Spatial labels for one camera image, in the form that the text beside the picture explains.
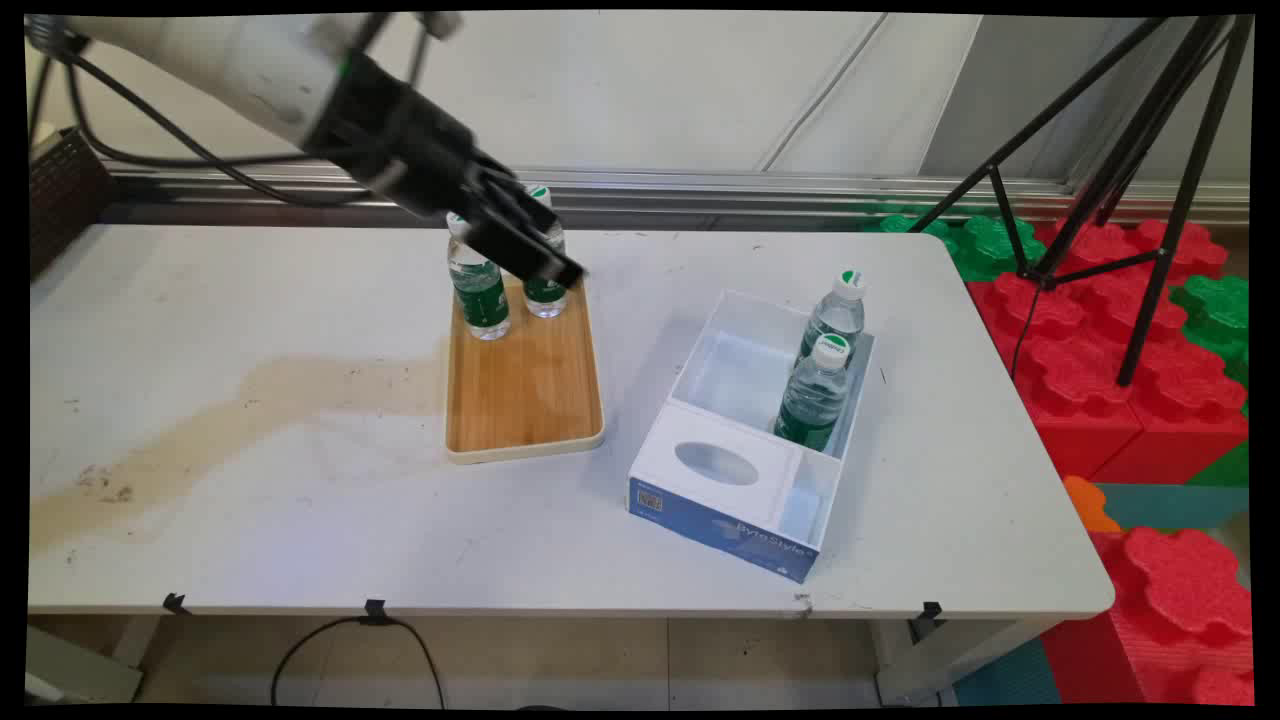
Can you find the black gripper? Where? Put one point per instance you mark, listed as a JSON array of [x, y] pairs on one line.
[[400, 140]]

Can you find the green label water bottle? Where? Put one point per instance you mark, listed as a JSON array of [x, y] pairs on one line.
[[810, 400], [546, 302], [480, 300], [838, 315]]

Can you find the wooden tray with cream rim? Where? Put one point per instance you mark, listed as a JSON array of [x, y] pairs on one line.
[[525, 390]]

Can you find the white and blue organizer box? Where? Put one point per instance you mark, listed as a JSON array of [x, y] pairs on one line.
[[660, 450]]

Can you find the black tape clip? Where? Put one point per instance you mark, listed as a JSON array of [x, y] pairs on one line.
[[176, 603], [375, 611], [928, 615]]

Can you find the green foam block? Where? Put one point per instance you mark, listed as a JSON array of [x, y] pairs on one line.
[[985, 245], [1215, 315]]

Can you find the dark woven basket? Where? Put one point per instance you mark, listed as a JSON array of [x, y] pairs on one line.
[[65, 195]]

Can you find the white table leg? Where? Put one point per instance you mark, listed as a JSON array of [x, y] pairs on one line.
[[940, 660], [135, 640]]

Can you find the large red foam block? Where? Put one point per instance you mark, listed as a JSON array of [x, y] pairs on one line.
[[1090, 370]]

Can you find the black tripod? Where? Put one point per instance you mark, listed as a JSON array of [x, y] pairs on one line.
[[1140, 135]]

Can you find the orange foam piece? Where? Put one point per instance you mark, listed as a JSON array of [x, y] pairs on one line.
[[1085, 505]]

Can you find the grey box under table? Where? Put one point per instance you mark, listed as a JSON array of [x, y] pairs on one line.
[[75, 670]]

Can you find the teal foam mat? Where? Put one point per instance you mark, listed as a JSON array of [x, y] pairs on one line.
[[1170, 505]]

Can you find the aluminium wall rail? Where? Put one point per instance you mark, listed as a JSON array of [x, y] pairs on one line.
[[700, 190]]

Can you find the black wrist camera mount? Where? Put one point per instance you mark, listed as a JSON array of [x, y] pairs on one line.
[[440, 22]]

